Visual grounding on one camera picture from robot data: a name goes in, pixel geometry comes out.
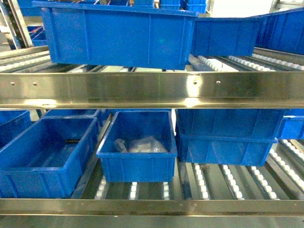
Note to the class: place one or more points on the stacked blue crates right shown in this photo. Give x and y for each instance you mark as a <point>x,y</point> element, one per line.
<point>227,136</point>

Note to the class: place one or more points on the steel shelf beam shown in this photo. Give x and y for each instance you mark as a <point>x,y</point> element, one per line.
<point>152,90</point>

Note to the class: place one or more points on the steel front rail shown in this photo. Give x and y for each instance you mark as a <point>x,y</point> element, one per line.
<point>91,213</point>

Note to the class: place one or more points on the open blue bin left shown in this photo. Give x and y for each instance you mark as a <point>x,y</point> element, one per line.
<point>48,159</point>

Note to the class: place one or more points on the crumpled plastic bag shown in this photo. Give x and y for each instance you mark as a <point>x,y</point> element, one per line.
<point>145,145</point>

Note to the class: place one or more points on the blue crate at left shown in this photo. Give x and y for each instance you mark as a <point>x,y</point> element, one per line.
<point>225,36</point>

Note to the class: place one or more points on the small blue bin with bag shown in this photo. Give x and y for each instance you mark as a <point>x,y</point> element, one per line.
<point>138,167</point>

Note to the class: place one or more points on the large blue plastic crate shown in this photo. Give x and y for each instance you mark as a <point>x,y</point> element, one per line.
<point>110,35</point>

